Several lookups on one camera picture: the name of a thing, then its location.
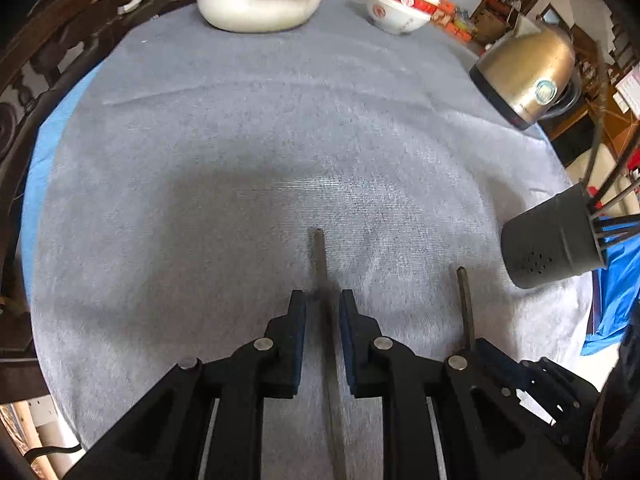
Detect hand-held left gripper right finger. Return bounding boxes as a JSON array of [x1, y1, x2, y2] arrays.
[[339, 288, 586, 480]]

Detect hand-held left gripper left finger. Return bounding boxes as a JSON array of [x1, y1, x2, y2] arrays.
[[65, 289, 307, 480]]

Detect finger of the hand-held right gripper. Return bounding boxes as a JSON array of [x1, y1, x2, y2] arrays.
[[472, 338, 528, 401]]

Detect dark metal chopstick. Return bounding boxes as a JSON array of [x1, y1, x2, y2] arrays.
[[590, 132, 640, 208], [597, 232, 640, 247], [581, 77, 610, 187], [456, 266, 477, 351], [592, 212, 640, 226], [596, 222, 640, 237], [594, 175, 640, 216], [312, 228, 348, 480]]

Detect grey metal utensil holder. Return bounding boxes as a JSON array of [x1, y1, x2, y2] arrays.
[[501, 180, 608, 290]]

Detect grey tablecloth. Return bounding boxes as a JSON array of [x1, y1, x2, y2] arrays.
[[30, 0, 593, 480]]

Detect gold electric kettle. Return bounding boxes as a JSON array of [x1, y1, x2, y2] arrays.
[[469, 14, 588, 131]]

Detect stack of orange boxes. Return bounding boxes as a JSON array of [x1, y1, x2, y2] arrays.
[[432, 0, 476, 45]]

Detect white ceramic basin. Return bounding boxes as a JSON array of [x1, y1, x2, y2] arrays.
[[186, 0, 341, 33]]

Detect dark carved wooden bench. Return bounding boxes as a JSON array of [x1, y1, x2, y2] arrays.
[[0, 0, 201, 401]]

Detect black cable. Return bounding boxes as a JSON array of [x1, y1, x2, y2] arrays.
[[24, 441, 82, 467]]

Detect pink wall calendar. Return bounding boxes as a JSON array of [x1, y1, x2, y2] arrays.
[[615, 67, 640, 113]]

